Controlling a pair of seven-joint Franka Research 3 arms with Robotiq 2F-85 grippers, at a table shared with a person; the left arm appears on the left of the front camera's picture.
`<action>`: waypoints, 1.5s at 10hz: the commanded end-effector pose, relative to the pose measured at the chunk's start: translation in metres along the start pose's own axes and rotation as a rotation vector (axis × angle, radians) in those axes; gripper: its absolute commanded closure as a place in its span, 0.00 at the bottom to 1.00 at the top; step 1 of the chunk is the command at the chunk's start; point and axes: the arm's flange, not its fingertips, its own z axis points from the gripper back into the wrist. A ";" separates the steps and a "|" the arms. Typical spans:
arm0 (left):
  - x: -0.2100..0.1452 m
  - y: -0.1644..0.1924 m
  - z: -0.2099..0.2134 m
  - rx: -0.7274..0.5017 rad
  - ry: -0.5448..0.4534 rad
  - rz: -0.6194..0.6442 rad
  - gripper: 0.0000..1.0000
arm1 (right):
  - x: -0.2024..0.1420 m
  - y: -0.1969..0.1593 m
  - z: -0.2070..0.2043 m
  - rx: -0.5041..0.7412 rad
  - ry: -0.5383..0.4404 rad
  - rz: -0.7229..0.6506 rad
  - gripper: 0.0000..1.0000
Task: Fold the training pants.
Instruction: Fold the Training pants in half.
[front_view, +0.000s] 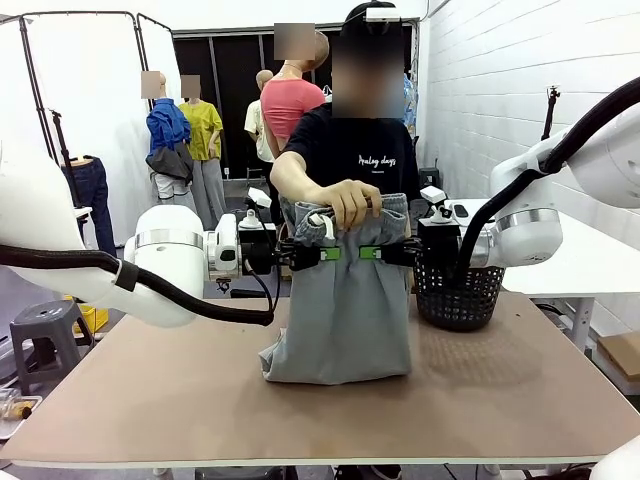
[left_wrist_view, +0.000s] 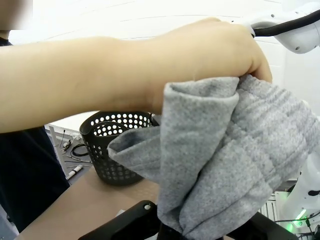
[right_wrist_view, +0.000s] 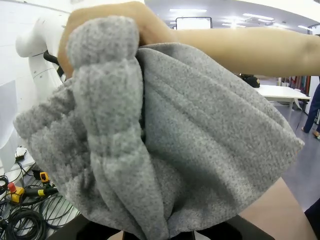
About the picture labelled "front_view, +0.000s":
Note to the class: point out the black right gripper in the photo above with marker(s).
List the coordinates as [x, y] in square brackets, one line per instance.
[440, 245]

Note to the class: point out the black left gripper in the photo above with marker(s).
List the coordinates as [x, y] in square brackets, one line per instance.
[257, 255]

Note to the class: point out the grey training pants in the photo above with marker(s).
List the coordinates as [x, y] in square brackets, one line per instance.
[345, 320]

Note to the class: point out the person's right forearm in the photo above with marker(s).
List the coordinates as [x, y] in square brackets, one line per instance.
[295, 177]

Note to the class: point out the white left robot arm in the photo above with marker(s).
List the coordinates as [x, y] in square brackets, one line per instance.
[165, 235]

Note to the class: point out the person's right hand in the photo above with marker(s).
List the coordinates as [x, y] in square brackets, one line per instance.
[350, 202]

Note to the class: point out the small black flat device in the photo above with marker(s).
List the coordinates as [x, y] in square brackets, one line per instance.
[245, 293]

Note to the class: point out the black mesh basket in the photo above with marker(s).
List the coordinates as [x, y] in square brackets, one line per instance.
[457, 300]

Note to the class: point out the mannequin in patterned shirt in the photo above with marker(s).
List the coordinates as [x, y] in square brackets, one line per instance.
[410, 100]

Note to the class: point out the mannequin in pink top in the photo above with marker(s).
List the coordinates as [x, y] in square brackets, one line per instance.
[290, 100]

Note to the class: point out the mannequin in yellow shirt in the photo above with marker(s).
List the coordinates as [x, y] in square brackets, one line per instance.
[202, 130]

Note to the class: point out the mannequin in blue shirt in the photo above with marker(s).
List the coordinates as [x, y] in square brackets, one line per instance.
[167, 125]

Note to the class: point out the yellow plastic crate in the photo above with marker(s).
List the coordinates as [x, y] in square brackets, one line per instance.
[97, 317]

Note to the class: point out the person's left black shoe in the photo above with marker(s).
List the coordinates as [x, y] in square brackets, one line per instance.
[387, 472]

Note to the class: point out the person's black shoe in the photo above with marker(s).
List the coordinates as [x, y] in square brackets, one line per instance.
[387, 472]
[350, 472]

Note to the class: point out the person's right black shoe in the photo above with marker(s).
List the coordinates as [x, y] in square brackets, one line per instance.
[350, 472]

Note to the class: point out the mannequin legs in dark jeans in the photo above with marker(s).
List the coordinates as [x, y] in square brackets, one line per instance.
[95, 190]

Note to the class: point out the small white table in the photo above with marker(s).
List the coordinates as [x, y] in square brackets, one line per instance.
[84, 212]

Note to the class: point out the black cap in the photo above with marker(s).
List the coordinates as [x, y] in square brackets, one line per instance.
[360, 20]

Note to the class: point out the brown cardboard box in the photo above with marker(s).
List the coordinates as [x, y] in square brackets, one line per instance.
[622, 355]

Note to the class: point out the narrow white backdrop panel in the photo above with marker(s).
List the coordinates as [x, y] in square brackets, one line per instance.
[157, 50]

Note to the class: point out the black light stand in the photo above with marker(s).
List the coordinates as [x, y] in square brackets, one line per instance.
[62, 145]

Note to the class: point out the grey plastic stool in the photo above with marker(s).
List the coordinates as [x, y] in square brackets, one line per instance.
[42, 315]

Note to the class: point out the large white backdrop panel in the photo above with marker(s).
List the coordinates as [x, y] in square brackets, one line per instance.
[90, 75]

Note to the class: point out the clear tray with snacks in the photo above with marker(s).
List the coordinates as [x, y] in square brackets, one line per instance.
[17, 412]

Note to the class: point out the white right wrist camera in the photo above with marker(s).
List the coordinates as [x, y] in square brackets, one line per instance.
[432, 194]

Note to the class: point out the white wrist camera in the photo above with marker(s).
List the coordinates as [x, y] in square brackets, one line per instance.
[260, 197]
[432, 194]

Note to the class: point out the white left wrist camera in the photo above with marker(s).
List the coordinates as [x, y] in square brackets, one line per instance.
[260, 197]

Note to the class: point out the black camera tripod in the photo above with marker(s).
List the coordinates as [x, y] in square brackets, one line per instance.
[550, 115]

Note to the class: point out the white head-mounted camera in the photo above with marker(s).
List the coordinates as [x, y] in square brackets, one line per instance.
[382, 15]

